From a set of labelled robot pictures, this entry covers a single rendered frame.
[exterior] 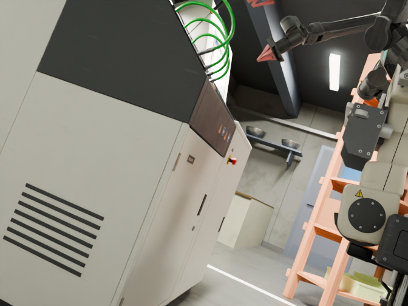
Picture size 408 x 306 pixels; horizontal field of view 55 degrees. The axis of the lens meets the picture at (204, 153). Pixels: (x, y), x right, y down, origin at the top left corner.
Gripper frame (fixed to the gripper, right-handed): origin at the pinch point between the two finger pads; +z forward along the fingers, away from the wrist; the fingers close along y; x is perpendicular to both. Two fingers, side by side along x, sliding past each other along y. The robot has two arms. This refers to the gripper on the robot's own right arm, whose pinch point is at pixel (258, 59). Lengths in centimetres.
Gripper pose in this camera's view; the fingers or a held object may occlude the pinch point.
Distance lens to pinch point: 173.7
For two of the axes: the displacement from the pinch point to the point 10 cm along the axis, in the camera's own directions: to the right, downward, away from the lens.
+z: -8.4, 4.4, 3.1
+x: -4.4, -2.4, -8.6
